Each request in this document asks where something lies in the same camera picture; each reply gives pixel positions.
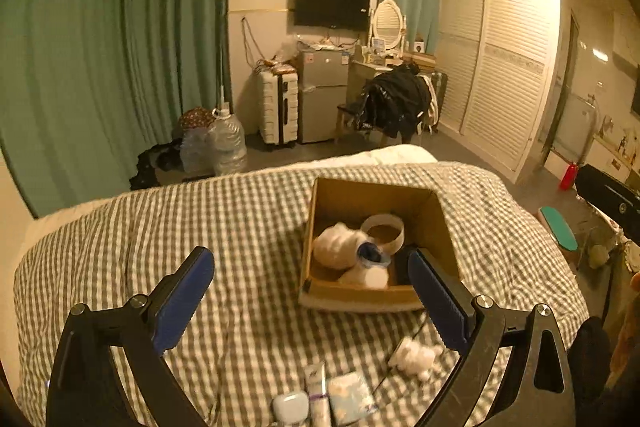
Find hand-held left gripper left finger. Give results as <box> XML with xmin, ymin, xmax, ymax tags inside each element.
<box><xmin>46</xmin><ymin>246</ymin><xmax>216</xmax><ymax>427</ymax></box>

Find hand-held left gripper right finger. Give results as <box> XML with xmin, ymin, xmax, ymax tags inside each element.
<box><xmin>407</xmin><ymin>249</ymin><xmax>571</xmax><ymax>427</ymax></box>

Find red fire extinguisher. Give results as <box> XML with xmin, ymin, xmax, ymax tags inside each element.
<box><xmin>558</xmin><ymin>160</ymin><xmax>580</xmax><ymax>192</ymax></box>

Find teal padded stool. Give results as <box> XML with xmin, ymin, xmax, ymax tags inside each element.
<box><xmin>538</xmin><ymin>206</ymin><xmax>579</xmax><ymax>254</ymax></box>

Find blue cloth piece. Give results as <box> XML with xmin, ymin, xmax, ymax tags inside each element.
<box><xmin>357</xmin><ymin>243</ymin><xmax>394</xmax><ymax>269</ymax></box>

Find grey checkered blanket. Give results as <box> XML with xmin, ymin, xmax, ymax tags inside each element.
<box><xmin>12</xmin><ymin>162</ymin><xmax>592</xmax><ymax>427</ymax></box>

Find white tape roll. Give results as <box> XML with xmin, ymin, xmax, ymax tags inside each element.
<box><xmin>360</xmin><ymin>214</ymin><xmax>406</xmax><ymax>258</ymax></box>

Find white rolled socks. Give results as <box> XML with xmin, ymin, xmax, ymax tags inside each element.
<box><xmin>313</xmin><ymin>222</ymin><xmax>391</xmax><ymax>291</ymax></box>

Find brown cardboard box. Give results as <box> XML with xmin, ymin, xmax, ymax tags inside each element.
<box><xmin>298</xmin><ymin>177</ymin><xmax>464</xmax><ymax>314</ymax></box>

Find light blue tissue pack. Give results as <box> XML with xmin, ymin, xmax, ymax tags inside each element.
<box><xmin>327</xmin><ymin>371</ymin><xmax>377</xmax><ymax>426</ymax></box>

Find black bag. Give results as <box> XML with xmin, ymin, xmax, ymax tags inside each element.
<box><xmin>128</xmin><ymin>139</ymin><xmax>184</xmax><ymax>190</ymax></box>

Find small clear water jug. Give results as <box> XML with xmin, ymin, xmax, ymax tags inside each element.
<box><xmin>178</xmin><ymin>128</ymin><xmax>213</xmax><ymax>174</ymax></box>

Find white earbuds case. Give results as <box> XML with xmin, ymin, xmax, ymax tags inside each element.
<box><xmin>271</xmin><ymin>390</ymin><xmax>310</xmax><ymax>426</ymax></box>

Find white cream tube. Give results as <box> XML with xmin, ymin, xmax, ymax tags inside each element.
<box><xmin>304</xmin><ymin>361</ymin><xmax>334</xmax><ymax>427</ymax></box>

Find white pillow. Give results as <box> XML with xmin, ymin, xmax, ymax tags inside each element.
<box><xmin>300</xmin><ymin>144</ymin><xmax>439</xmax><ymax>169</ymax></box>

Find large clear water jug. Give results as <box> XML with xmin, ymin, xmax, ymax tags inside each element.
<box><xmin>207</xmin><ymin>104</ymin><xmax>249</xmax><ymax>177</ymax></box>

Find person's dark clothing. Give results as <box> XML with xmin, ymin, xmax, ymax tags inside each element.
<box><xmin>567</xmin><ymin>316</ymin><xmax>640</xmax><ymax>427</ymax></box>

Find white slatted wardrobe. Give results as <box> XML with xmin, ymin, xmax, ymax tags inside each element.
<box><xmin>434</xmin><ymin>0</ymin><xmax>572</xmax><ymax>184</ymax></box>

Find brown patterned bag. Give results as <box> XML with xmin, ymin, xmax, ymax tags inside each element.
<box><xmin>178</xmin><ymin>106</ymin><xmax>214</xmax><ymax>130</ymax></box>

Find grey hard suitcase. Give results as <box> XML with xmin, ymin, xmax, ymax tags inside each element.
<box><xmin>429</xmin><ymin>70</ymin><xmax>449</xmax><ymax>128</ymax></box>

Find black jacket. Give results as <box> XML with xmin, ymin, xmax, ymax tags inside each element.
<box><xmin>352</xmin><ymin>64</ymin><xmax>434</xmax><ymax>144</ymax></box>

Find wooden chair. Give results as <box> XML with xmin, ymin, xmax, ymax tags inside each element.
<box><xmin>335</xmin><ymin>76</ymin><xmax>442</xmax><ymax>145</ymax></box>

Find white hard suitcase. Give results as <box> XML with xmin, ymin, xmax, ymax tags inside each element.
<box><xmin>257</xmin><ymin>67</ymin><xmax>300</xmax><ymax>147</ymax></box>

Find grey mini fridge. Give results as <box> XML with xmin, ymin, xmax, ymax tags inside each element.
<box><xmin>296</xmin><ymin>48</ymin><xmax>350</xmax><ymax>144</ymax></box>

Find white dressing table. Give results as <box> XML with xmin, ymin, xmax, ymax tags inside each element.
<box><xmin>347</xmin><ymin>51</ymin><xmax>437</xmax><ymax>108</ymax></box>

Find wide green curtain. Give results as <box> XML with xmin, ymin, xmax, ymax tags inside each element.
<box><xmin>0</xmin><ymin>0</ymin><xmax>234</xmax><ymax>219</ymax></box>

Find white oval vanity mirror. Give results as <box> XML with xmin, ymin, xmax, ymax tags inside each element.
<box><xmin>370</xmin><ymin>0</ymin><xmax>407</xmax><ymax>54</ymax></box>

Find small white plush keychain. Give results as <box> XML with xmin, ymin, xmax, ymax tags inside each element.
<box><xmin>387</xmin><ymin>337</ymin><xmax>446</xmax><ymax>381</ymax></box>

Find thin black cable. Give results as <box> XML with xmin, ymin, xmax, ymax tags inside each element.
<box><xmin>369</xmin><ymin>312</ymin><xmax>432</xmax><ymax>400</ymax></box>

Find black wall television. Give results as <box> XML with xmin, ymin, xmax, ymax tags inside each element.
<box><xmin>293</xmin><ymin>0</ymin><xmax>372</xmax><ymax>30</ymax></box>

